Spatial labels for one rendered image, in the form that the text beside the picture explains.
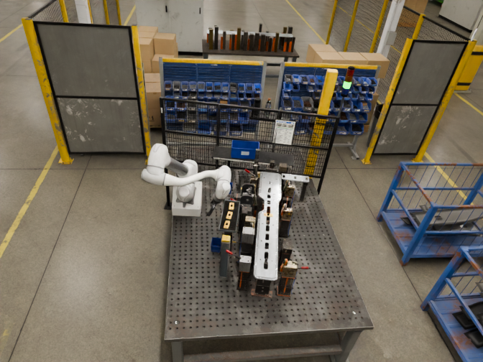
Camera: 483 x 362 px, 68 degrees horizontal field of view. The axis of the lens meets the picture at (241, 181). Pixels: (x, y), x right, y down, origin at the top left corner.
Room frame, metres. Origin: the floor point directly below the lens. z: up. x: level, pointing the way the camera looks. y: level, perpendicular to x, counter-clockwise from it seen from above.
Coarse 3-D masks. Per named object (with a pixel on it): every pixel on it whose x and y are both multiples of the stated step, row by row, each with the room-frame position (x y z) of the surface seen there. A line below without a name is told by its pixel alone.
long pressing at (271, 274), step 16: (272, 176) 2.98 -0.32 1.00; (272, 192) 2.71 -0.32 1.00; (272, 208) 2.48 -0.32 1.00; (272, 224) 2.27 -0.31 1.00; (256, 240) 2.06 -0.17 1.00; (272, 240) 2.08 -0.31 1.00; (256, 256) 1.88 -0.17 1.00; (272, 256) 1.90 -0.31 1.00; (256, 272) 1.73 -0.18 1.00; (272, 272) 1.75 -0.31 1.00
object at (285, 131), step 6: (276, 120) 3.40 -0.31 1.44; (282, 120) 3.39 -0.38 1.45; (288, 120) 3.39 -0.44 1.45; (276, 126) 3.40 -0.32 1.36; (282, 126) 3.39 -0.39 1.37; (288, 126) 3.39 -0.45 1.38; (294, 126) 3.39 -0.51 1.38; (282, 132) 3.39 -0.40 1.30; (288, 132) 3.39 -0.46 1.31; (276, 138) 3.40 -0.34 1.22; (282, 138) 3.39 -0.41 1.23; (288, 138) 3.39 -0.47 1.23; (288, 144) 3.39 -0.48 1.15
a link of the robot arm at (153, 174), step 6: (150, 168) 2.19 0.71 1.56; (156, 168) 2.19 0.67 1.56; (162, 168) 2.23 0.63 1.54; (144, 174) 2.16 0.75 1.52; (150, 174) 2.16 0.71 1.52; (156, 174) 2.17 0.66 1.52; (162, 174) 2.19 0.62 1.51; (150, 180) 2.14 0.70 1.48; (156, 180) 2.14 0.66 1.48; (162, 180) 2.15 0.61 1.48
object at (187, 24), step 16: (144, 0) 9.06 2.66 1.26; (160, 0) 9.12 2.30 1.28; (176, 0) 9.18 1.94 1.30; (192, 0) 9.24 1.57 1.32; (144, 16) 9.05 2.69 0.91; (160, 16) 9.11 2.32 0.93; (176, 16) 9.17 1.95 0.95; (192, 16) 9.24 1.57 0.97; (176, 32) 9.17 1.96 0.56; (192, 32) 9.23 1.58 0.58; (192, 48) 9.23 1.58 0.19
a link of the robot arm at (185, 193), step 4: (192, 184) 2.60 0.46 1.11; (180, 188) 2.51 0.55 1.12; (184, 188) 2.51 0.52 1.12; (188, 188) 2.52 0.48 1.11; (192, 188) 2.56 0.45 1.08; (176, 192) 2.51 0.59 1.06; (180, 192) 2.48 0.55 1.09; (184, 192) 2.48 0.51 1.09; (188, 192) 2.49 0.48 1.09; (192, 192) 2.53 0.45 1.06; (180, 196) 2.47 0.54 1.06; (184, 196) 2.46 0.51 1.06; (188, 196) 2.48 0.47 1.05; (192, 196) 2.54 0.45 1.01; (184, 200) 2.49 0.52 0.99; (188, 200) 2.53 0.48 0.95
